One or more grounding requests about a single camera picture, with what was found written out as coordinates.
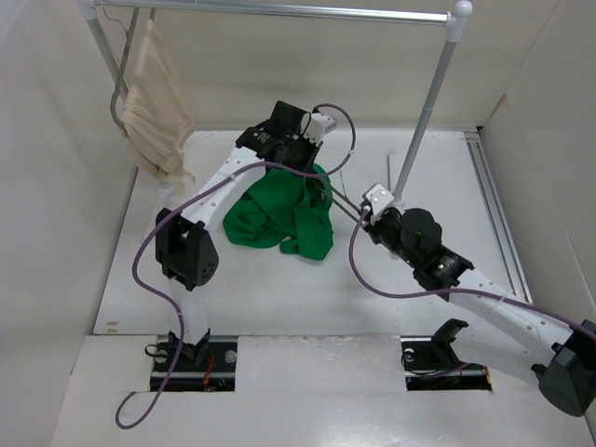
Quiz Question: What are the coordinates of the aluminium rail on table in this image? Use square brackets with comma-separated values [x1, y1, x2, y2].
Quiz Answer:
[464, 130, 533, 304]

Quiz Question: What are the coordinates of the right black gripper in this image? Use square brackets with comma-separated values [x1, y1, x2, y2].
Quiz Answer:
[359, 208, 420, 268]

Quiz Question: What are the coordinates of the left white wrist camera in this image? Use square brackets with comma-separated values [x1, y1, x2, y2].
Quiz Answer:
[303, 112, 337, 144]

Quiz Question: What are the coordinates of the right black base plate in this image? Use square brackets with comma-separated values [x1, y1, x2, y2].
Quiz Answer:
[400, 337, 493, 391]

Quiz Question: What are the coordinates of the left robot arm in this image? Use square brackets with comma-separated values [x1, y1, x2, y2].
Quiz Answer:
[155, 102, 335, 371]

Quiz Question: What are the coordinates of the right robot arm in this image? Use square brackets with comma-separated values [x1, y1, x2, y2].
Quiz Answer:
[357, 205, 595, 417]

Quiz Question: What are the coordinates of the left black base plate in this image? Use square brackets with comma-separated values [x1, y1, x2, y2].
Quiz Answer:
[144, 334, 237, 393]

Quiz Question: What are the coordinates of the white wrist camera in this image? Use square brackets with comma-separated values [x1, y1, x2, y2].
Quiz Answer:
[303, 112, 337, 144]
[362, 183, 395, 224]

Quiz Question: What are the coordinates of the grey clothes hanger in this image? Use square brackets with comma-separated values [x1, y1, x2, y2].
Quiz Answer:
[308, 173, 364, 222]

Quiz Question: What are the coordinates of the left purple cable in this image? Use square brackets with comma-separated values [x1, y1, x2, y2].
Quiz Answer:
[114, 102, 359, 430]

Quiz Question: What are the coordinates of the metal clothes rack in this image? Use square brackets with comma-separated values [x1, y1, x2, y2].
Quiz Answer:
[76, 1, 474, 200]

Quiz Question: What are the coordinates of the green t shirt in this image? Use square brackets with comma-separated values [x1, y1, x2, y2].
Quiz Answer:
[223, 169, 333, 261]

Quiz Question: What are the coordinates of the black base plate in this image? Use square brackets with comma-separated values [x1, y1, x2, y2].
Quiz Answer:
[400, 337, 493, 391]
[144, 334, 237, 393]

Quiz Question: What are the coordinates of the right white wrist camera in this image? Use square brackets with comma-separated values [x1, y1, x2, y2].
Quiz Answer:
[362, 183, 395, 224]

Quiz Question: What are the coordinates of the beige hanging garment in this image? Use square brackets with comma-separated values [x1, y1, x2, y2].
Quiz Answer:
[121, 20, 196, 190]

